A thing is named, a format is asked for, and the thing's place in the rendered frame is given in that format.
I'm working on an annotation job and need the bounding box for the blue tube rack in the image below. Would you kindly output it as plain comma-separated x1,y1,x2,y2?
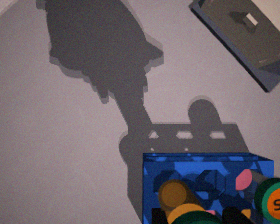
142,152,274,224

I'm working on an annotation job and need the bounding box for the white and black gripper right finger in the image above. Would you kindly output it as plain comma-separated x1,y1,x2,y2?
222,207,254,224

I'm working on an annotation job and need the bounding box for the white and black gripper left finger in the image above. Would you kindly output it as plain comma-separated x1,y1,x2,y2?
151,208,169,224

